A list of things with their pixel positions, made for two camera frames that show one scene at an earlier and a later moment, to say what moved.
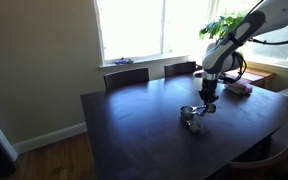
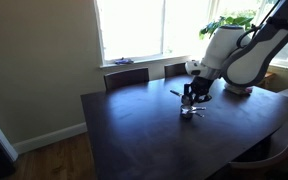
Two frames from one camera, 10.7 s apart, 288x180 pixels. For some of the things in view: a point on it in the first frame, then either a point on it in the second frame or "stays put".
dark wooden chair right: [183, 68] stays put
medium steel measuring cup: [211, 108] -> [187, 109]
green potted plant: [220, 27] stays put
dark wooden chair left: [124, 78] stays put
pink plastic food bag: [241, 87] stays put
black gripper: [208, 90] -> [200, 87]
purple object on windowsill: [124, 61] stays put
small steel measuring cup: [195, 127] -> [185, 99]
